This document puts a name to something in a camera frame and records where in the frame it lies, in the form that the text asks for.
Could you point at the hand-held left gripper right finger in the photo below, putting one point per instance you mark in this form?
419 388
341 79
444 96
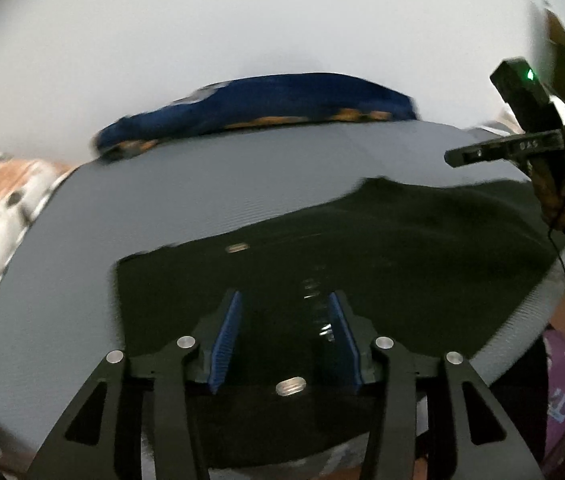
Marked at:
346 335

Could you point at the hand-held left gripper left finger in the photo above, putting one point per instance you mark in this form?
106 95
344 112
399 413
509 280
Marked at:
226 345

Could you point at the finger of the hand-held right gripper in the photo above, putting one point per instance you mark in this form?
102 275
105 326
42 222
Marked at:
477 154

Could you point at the black pants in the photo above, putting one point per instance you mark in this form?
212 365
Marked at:
412 255

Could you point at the grey textured mat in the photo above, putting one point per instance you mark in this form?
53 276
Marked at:
162 200

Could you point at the blue floral blanket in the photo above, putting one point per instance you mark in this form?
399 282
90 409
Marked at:
287 100

